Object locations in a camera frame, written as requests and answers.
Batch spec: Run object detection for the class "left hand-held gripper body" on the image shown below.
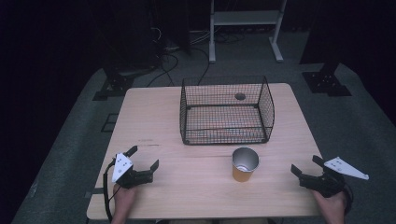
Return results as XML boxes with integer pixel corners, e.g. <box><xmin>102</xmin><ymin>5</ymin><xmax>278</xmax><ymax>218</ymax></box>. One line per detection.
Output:
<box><xmin>111</xmin><ymin>152</ymin><xmax>155</xmax><ymax>189</ymax></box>

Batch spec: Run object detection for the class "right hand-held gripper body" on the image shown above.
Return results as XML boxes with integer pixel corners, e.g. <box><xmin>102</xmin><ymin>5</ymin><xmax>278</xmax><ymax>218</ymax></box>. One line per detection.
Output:
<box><xmin>298</xmin><ymin>156</ymin><xmax>370</xmax><ymax>199</ymax></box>

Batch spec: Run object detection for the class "orange metal cup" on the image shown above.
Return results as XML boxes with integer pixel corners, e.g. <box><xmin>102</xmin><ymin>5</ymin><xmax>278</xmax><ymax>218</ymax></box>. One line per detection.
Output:
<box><xmin>231</xmin><ymin>147</ymin><xmax>261</xmax><ymax>183</ymax></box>

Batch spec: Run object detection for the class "black wire mesh basket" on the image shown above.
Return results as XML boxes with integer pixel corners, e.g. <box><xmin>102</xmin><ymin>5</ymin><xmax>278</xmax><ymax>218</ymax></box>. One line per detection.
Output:
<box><xmin>179</xmin><ymin>75</ymin><xmax>276</xmax><ymax>147</ymax></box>

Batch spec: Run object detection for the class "person's right hand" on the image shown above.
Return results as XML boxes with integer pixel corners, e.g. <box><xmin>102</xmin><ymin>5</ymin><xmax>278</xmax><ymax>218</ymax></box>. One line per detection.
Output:
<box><xmin>310</xmin><ymin>189</ymin><xmax>347</xmax><ymax>224</ymax></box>

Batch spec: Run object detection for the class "person's left hand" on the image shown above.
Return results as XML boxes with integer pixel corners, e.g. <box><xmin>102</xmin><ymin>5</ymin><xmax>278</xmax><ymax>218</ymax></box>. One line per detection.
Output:
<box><xmin>111</xmin><ymin>183</ymin><xmax>139</xmax><ymax>217</ymax></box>

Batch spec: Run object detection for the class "black stand base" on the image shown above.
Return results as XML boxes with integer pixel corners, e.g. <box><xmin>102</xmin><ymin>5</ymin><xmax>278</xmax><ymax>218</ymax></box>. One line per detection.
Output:
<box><xmin>301</xmin><ymin>61</ymin><xmax>353</xmax><ymax>98</ymax></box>
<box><xmin>92</xmin><ymin>65</ymin><xmax>138</xmax><ymax>102</ymax></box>

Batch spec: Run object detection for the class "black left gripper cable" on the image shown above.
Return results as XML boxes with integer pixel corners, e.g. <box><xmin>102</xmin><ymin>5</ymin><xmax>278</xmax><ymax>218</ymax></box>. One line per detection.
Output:
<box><xmin>102</xmin><ymin>160</ymin><xmax>118</xmax><ymax>223</ymax></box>

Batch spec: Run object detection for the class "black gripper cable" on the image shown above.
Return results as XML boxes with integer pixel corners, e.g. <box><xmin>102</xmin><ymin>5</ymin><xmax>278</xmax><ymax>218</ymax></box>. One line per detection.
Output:
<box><xmin>102</xmin><ymin>160</ymin><xmax>118</xmax><ymax>223</ymax></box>
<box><xmin>342</xmin><ymin>182</ymin><xmax>355</xmax><ymax>217</ymax></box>

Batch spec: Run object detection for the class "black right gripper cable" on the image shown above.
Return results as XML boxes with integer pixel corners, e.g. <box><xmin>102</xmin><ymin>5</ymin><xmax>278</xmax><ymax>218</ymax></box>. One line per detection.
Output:
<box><xmin>342</xmin><ymin>182</ymin><xmax>355</xmax><ymax>217</ymax></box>

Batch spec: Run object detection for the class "black floor cable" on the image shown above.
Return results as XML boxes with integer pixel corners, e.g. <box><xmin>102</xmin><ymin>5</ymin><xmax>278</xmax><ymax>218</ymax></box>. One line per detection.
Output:
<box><xmin>189</xmin><ymin>46</ymin><xmax>211</xmax><ymax>87</ymax></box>
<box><xmin>145</xmin><ymin>51</ymin><xmax>180</xmax><ymax>89</ymax></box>

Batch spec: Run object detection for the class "white metal stand frame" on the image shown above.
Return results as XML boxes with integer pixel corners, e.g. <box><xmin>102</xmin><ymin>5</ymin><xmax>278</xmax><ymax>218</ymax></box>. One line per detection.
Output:
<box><xmin>208</xmin><ymin>0</ymin><xmax>288</xmax><ymax>64</ymax></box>

